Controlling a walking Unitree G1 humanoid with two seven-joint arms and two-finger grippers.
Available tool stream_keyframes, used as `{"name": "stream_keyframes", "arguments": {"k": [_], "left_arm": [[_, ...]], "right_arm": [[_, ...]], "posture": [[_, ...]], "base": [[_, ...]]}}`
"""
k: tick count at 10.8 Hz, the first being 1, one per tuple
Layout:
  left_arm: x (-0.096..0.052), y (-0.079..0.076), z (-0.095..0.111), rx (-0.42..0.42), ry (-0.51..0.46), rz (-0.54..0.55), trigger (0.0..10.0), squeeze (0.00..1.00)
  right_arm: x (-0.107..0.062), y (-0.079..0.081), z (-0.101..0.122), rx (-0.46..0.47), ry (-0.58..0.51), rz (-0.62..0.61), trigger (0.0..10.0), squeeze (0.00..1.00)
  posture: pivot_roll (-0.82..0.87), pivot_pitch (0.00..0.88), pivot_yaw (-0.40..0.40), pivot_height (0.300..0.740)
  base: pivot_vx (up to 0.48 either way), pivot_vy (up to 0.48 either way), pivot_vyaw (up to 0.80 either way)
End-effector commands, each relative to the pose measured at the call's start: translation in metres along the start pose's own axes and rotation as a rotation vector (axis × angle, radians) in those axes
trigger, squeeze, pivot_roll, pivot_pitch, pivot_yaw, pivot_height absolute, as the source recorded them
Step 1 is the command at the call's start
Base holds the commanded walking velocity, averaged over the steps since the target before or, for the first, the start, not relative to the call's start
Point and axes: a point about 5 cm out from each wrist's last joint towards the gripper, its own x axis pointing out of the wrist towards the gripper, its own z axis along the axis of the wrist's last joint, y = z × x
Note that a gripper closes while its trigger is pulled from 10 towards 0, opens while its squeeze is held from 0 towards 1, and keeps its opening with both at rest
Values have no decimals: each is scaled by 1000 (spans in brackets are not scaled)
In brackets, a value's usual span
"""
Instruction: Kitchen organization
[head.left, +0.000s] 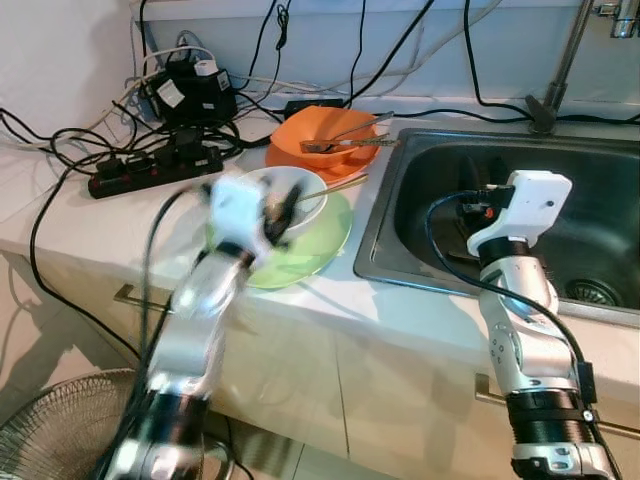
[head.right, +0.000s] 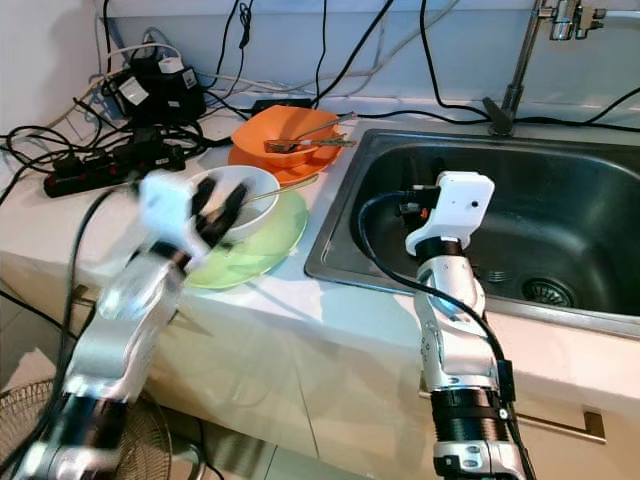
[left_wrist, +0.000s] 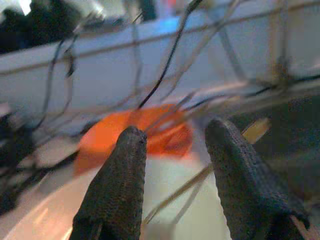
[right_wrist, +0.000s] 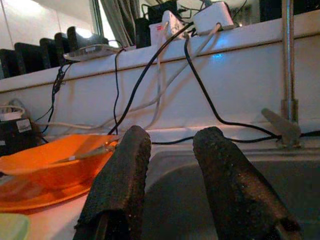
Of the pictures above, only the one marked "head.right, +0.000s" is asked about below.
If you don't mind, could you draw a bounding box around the sink drain strainer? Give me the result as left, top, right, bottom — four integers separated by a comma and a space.
521, 275, 578, 310

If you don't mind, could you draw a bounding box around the metal fork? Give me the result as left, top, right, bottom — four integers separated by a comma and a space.
290, 135, 358, 151

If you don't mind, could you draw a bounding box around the steel sink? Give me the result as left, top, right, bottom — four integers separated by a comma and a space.
304, 127, 640, 342

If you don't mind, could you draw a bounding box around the orange bowl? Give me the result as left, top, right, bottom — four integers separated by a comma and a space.
231, 105, 342, 171

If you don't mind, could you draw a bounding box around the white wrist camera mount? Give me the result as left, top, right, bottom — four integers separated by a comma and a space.
136, 170, 207, 263
404, 171, 497, 258

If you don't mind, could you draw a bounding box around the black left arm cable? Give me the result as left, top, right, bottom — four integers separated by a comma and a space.
15, 182, 146, 480

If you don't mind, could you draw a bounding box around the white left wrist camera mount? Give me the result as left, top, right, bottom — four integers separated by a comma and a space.
136, 170, 207, 263

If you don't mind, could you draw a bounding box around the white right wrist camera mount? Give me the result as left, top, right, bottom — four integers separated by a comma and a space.
404, 171, 497, 258

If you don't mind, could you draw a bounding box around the green plate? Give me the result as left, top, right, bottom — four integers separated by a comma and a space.
174, 188, 310, 292

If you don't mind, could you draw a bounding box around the black power strip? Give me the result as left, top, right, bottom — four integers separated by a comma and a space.
43, 142, 188, 200

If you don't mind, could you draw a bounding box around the wooden chopstick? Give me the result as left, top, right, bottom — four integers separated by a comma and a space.
274, 174, 327, 198

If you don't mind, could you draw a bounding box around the floor fan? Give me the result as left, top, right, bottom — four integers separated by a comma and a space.
0, 377, 173, 480

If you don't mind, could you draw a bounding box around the thin black cable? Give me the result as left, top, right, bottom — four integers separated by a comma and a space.
310, 0, 398, 104
418, 0, 489, 113

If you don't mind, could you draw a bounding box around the thick black power cord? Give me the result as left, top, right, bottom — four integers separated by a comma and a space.
0, 165, 96, 346

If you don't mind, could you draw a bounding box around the metal spoon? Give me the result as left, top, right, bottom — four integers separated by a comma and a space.
264, 112, 353, 154

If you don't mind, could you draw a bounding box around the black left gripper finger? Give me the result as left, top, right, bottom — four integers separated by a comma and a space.
195, 178, 222, 242
218, 185, 248, 247

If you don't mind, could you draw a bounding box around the black power adapter box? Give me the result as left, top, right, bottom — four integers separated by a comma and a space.
93, 57, 210, 131

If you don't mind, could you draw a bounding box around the orange plate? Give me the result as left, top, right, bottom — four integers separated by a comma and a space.
227, 140, 343, 184

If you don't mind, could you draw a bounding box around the steel faucet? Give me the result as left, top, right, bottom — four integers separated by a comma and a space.
481, 0, 607, 137

